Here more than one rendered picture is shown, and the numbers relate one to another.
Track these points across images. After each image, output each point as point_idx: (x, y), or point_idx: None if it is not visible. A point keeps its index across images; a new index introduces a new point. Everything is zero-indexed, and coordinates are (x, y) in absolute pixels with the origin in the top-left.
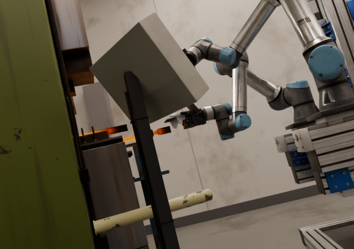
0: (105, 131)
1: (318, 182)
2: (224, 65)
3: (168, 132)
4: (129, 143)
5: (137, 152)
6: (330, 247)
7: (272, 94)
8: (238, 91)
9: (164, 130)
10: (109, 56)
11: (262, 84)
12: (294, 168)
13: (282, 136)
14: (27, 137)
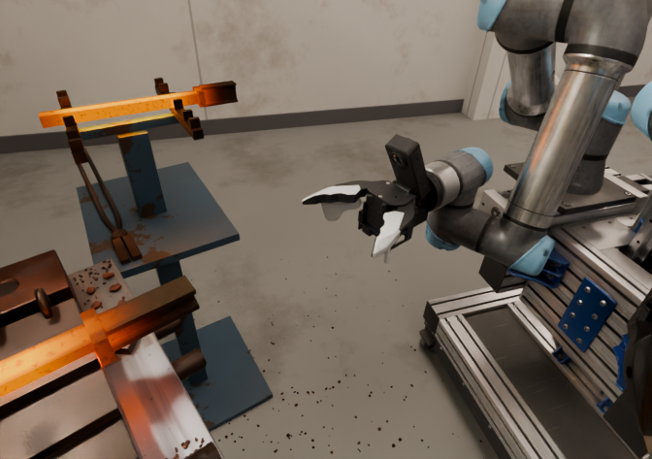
0: (108, 413)
1: (631, 427)
2: None
3: (229, 102)
4: (108, 127)
5: (135, 156)
6: (513, 406)
7: (539, 104)
8: (567, 170)
9: (218, 93)
10: None
11: (546, 82)
12: (505, 272)
13: None
14: None
